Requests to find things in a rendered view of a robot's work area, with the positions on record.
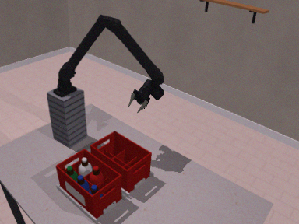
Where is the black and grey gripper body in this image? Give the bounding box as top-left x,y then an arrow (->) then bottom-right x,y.
133,86 -> 151,103

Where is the red crate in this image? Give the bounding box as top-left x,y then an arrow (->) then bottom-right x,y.
93,134 -> 152,193
58,152 -> 122,219

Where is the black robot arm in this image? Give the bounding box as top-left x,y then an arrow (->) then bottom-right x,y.
53,15 -> 164,100

